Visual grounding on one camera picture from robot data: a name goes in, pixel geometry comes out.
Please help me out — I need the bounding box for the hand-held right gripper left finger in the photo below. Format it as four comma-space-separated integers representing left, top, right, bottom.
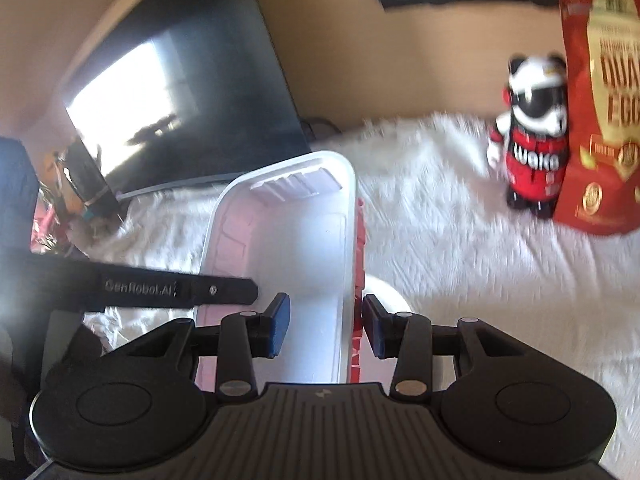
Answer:
100, 292, 292, 401

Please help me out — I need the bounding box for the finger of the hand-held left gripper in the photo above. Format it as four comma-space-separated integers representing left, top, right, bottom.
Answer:
192, 276, 259, 307

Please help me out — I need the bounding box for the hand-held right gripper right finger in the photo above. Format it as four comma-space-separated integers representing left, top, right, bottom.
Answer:
362, 294, 546, 401

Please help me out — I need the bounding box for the white bowl with orange logo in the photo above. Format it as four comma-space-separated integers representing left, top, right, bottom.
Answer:
364, 274, 412, 318

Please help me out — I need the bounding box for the white square dish red outside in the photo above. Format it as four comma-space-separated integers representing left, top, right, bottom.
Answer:
192, 150, 368, 386

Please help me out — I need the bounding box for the pink wrapper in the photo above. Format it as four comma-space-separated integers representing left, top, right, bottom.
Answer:
30, 205, 71, 256

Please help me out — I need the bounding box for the white textured cloth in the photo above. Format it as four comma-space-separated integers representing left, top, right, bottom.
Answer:
65, 110, 640, 466

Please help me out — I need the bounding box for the blue cloth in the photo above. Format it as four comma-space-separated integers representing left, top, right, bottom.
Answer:
0, 137, 40, 258

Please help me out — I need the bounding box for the black monitor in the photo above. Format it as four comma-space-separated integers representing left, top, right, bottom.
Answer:
64, 0, 312, 196

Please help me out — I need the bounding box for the panda figurine in red suit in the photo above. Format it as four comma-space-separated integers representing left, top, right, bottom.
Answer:
487, 51, 571, 220

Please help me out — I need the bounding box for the red snack bag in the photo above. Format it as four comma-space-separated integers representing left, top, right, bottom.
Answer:
552, 0, 640, 237

